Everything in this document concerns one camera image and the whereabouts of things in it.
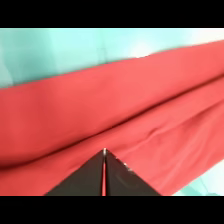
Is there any red T-shirt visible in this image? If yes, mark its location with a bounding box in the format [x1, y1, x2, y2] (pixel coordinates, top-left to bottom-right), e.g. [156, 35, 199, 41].
[0, 39, 224, 197]

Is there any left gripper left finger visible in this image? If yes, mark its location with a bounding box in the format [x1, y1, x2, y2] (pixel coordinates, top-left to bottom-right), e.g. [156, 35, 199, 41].
[44, 148, 106, 197]

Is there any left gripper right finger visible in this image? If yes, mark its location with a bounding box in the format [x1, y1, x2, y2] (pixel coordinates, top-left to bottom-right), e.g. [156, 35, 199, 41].
[105, 152, 162, 197]

